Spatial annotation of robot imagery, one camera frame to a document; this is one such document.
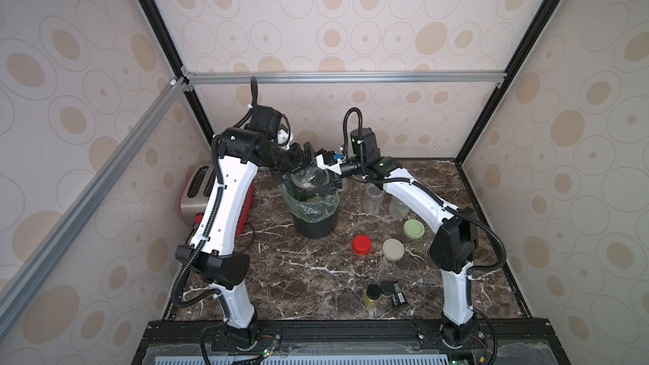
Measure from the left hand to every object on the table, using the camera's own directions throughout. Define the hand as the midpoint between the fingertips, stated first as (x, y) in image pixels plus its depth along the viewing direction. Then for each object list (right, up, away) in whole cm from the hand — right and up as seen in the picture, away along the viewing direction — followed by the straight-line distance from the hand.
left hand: (319, 165), depth 68 cm
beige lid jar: (-2, -4, -1) cm, 4 cm away
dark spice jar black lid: (+20, -37, +4) cm, 42 cm away
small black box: (+24, -41, +11) cm, 49 cm away
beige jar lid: (+25, -29, +22) cm, 44 cm away
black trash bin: (-1, -23, +28) cm, 36 cm away
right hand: (-1, -1, +8) cm, 8 cm away
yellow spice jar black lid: (+15, -38, +4) cm, 41 cm away
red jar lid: (+14, -27, +22) cm, 38 cm away
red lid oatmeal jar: (+21, -12, +37) cm, 44 cm away
